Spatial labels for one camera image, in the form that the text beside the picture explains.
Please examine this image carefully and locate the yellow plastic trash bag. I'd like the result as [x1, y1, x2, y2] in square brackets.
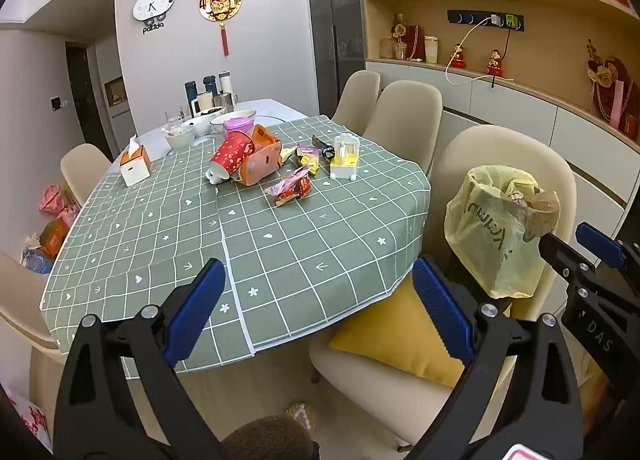
[444, 165, 561, 300]

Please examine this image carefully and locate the black snack wrapper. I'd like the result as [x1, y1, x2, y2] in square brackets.
[311, 136, 335, 162]

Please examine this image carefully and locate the yellow snack packet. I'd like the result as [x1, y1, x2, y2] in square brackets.
[294, 144, 321, 176]

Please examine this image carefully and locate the red pink snack wrapper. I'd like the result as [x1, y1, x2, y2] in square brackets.
[265, 165, 311, 206]

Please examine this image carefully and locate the red paper cup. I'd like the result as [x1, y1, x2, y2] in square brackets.
[209, 131, 255, 180]

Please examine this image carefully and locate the orange snack bag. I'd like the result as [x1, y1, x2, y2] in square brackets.
[232, 124, 282, 187]

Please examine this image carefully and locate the near beige chair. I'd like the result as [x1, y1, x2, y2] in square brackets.
[309, 125, 577, 457]

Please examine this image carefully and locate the beige chair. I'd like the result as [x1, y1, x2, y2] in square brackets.
[309, 125, 577, 457]
[363, 80, 444, 173]
[332, 70, 381, 135]

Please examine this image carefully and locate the red flower gift bag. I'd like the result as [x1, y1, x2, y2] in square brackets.
[587, 41, 639, 142]

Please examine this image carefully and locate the yellow seat cushion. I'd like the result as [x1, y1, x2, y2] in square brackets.
[330, 277, 464, 388]

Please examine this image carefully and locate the right red figurine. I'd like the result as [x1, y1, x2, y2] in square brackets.
[487, 50, 503, 76]

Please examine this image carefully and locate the red figurine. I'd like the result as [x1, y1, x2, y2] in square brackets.
[487, 50, 503, 76]
[449, 44, 466, 69]

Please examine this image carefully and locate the middle beige chair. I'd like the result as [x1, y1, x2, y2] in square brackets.
[363, 80, 444, 173]

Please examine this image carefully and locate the left red figurine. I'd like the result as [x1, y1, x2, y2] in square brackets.
[449, 44, 466, 69]

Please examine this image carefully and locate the green checkered tablecloth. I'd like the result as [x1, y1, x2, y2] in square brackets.
[40, 140, 431, 371]

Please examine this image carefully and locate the beige chair across table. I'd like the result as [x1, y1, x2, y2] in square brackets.
[60, 144, 111, 206]

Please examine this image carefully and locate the orange white tissue box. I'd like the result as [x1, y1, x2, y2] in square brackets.
[119, 135, 151, 187]

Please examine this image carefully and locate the far beige chair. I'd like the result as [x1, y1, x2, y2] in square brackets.
[332, 70, 381, 135]

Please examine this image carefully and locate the small white bowl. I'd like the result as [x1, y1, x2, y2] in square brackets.
[163, 125, 194, 151]

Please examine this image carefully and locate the pink plastic container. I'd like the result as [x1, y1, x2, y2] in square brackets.
[224, 116, 254, 137]

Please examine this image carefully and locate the black wall power strip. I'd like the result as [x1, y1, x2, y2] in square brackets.
[446, 9, 525, 32]

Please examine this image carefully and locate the white charging cable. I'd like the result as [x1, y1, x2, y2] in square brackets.
[444, 14, 501, 88]

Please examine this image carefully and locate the panda wall clock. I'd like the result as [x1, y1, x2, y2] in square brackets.
[132, 0, 175, 34]

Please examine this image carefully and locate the red gold wall ornament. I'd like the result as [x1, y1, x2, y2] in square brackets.
[198, 0, 242, 57]

